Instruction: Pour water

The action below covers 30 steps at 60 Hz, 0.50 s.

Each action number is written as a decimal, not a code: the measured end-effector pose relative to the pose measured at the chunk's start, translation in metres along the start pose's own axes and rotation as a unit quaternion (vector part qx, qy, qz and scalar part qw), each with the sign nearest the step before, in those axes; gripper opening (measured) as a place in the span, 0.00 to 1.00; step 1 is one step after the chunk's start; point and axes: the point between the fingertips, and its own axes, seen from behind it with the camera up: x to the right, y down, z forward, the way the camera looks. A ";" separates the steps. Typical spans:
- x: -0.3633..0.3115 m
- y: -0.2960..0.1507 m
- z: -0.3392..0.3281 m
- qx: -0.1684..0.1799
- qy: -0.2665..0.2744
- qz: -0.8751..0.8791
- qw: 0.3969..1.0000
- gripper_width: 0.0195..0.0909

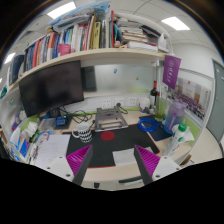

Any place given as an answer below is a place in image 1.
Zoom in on black and white patterned mug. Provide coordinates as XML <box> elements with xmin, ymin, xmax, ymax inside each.
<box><xmin>71</xmin><ymin>122</ymin><xmax>93</xmax><ymax>144</ymax></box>

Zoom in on black desk mat red edge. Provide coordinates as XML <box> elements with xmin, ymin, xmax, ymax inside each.
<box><xmin>65</xmin><ymin>123</ymin><xmax>161</xmax><ymax>169</ymax></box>

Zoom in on black computer monitor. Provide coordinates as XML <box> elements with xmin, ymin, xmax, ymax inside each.
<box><xmin>18</xmin><ymin>60</ymin><xmax>85</xmax><ymax>118</ymax></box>

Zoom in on flat round red coaster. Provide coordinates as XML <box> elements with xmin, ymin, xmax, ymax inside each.
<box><xmin>100</xmin><ymin>130</ymin><xmax>116</xmax><ymax>142</ymax></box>

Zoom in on purple translucent water jug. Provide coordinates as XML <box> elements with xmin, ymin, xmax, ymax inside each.
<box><xmin>163</xmin><ymin>100</ymin><xmax>188</xmax><ymax>135</ymax></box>

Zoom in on shelf with books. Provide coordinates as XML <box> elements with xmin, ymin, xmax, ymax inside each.
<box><xmin>6</xmin><ymin>1</ymin><xmax>174</xmax><ymax>88</ymax></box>

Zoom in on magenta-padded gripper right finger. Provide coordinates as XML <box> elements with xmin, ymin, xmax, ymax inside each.
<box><xmin>133</xmin><ymin>144</ymin><xmax>183</xmax><ymax>187</ymax></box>

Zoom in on purple hanging pennant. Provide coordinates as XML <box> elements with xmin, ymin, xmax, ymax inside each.
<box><xmin>162</xmin><ymin>54</ymin><xmax>182</xmax><ymax>90</ymax></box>

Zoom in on dark wine bottle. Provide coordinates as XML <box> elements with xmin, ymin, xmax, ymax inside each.
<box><xmin>149</xmin><ymin>80</ymin><xmax>158</xmax><ymax>109</ymax></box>

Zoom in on black cables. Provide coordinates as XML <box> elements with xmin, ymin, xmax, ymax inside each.
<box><xmin>59</xmin><ymin>106</ymin><xmax>98</xmax><ymax>124</ymax></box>

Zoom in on grey door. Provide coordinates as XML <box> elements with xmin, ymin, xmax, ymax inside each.
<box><xmin>205</xmin><ymin>59</ymin><xmax>224</xmax><ymax>144</ymax></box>

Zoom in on group photo poster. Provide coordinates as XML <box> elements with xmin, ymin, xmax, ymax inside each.
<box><xmin>173</xmin><ymin>77</ymin><xmax>212</xmax><ymax>121</ymax></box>

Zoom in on white wall socket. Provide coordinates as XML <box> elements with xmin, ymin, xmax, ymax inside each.
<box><xmin>114</xmin><ymin>97</ymin><xmax>125</xmax><ymax>108</ymax></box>
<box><xmin>100</xmin><ymin>98</ymin><xmax>113</xmax><ymax>109</ymax></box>
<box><xmin>127</xmin><ymin>96</ymin><xmax>138</xmax><ymax>107</ymax></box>

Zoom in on white ceramic teapot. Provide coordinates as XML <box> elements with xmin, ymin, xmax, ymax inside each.
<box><xmin>139</xmin><ymin>96</ymin><xmax>152</xmax><ymax>113</ymax></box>

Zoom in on ceiling lights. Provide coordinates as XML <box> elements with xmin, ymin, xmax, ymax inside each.
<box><xmin>3</xmin><ymin>1</ymin><xmax>191</xmax><ymax>64</ymax></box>

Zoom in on white paper sheet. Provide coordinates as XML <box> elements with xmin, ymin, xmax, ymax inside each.
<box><xmin>112</xmin><ymin>146</ymin><xmax>154</xmax><ymax>167</ymax></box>

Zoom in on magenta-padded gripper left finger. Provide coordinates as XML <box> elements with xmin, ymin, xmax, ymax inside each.
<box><xmin>43</xmin><ymin>144</ymin><xmax>94</xmax><ymax>187</ymax></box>

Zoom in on white notebook page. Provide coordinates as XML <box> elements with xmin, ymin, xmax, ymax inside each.
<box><xmin>34</xmin><ymin>133</ymin><xmax>72</xmax><ymax>169</ymax></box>

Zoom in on blue electronic device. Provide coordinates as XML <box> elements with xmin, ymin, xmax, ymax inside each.
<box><xmin>54</xmin><ymin>115</ymin><xmax>69</xmax><ymax>128</ymax></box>

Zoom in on clear plastic box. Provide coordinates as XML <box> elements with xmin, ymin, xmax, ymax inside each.
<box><xmin>38</xmin><ymin>118</ymin><xmax>56</xmax><ymax>132</ymax></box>

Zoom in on grey metal laptop stand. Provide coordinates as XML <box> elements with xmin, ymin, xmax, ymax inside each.
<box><xmin>94</xmin><ymin>106</ymin><xmax>130</xmax><ymax>132</ymax></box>

